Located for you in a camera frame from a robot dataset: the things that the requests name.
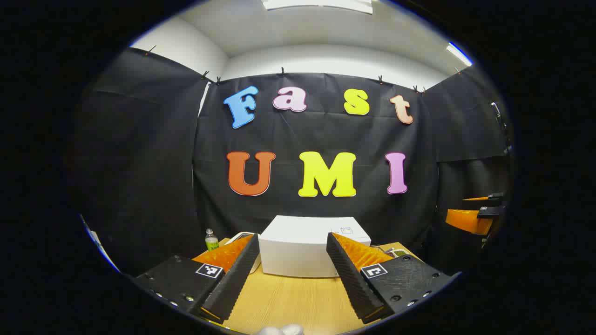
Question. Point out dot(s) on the white microwave oven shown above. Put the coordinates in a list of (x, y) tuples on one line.
[(298, 251)]

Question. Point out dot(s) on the ceiling light panel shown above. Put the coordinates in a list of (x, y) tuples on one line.
[(458, 53), (316, 3)]

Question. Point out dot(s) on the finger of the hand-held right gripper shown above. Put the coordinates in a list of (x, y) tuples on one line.
[(468, 221), (496, 197)]

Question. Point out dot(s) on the green label drink bottle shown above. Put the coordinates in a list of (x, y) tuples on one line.
[(212, 242)]

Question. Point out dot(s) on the white toaster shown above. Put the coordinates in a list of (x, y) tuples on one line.
[(238, 236)]

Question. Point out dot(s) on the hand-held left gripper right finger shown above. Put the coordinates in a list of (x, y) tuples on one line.
[(349, 274)]

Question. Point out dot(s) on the black backdrop cloth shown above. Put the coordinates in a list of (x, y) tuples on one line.
[(302, 135)]

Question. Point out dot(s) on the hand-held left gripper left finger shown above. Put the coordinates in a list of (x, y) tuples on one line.
[(235, 279)]

